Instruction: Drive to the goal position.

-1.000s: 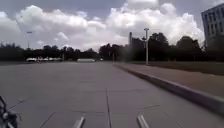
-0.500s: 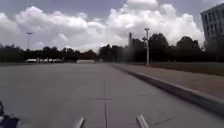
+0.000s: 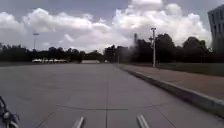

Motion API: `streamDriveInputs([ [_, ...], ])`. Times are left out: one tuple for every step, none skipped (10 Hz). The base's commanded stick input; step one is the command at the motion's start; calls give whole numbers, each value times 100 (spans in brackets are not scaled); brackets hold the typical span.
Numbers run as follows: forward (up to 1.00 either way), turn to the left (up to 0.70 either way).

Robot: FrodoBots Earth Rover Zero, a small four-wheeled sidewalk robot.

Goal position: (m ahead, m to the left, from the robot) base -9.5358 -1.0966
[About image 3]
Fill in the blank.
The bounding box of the low white building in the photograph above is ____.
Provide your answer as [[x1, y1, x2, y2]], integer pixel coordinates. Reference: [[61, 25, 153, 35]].
[[81, 59, 101, 65]]

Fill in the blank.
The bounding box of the grey concrete slab pavement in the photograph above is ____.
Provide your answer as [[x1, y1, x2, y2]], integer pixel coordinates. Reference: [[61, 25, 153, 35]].
[[0, 63, 224, 128]]

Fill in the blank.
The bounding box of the pale lamp pole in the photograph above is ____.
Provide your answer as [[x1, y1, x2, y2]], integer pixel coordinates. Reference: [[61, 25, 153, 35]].
[[150, 27, 157, 68]]

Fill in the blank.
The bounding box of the row of dark trees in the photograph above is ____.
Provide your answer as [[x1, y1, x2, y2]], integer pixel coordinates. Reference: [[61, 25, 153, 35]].
[[0, 33, 224, 65]]

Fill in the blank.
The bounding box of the row of white tents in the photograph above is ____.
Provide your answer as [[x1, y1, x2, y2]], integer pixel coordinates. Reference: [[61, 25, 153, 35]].
[[31, 58, 69, 64]]

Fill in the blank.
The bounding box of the robot's own part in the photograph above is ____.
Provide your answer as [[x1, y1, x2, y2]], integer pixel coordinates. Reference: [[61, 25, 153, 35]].
[[136, 114, 150, 128], [72, 116, 86, 128]]

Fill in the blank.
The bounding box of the tall floodlight pole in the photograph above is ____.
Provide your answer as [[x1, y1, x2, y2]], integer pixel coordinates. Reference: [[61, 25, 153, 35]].
[[32, 32, 40, 51]]

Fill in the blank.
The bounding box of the reddish brown path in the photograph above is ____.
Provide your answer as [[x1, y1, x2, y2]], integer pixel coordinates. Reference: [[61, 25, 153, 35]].
[[121, 63, 224, 101]]

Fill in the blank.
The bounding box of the grass strip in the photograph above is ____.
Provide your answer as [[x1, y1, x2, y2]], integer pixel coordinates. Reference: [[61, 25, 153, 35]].
[[156, 62, 224, 78]]

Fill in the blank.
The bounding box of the dark building with window rows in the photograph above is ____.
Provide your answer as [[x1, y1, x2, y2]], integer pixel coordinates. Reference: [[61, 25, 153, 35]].
[[207, 3, 224, 51]]

